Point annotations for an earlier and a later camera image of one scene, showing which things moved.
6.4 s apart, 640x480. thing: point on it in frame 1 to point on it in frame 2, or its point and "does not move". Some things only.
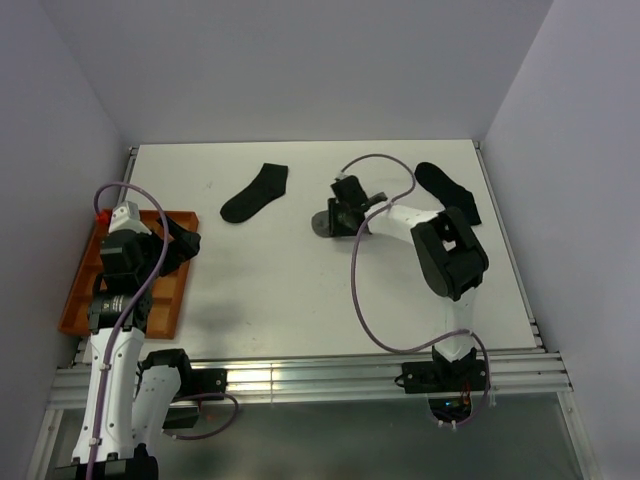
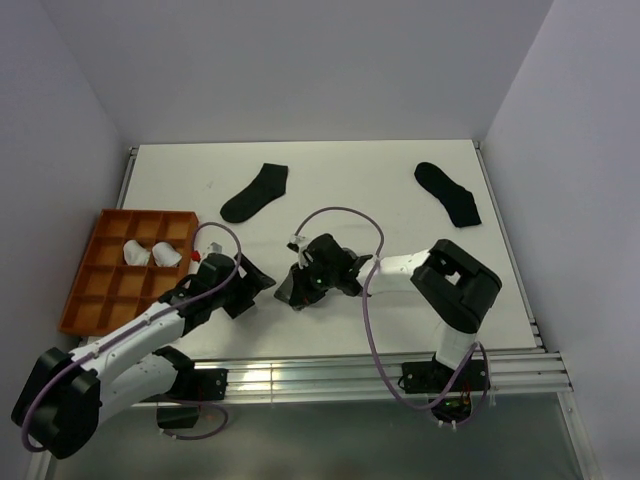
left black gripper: (182, 247) to (249, 286)
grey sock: (320, 223) to (285, 289)
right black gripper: (335, 230) to (302, 293)
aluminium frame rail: (327, 375) does not move
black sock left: (270, 184) does not move
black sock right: (451, 193) does not move
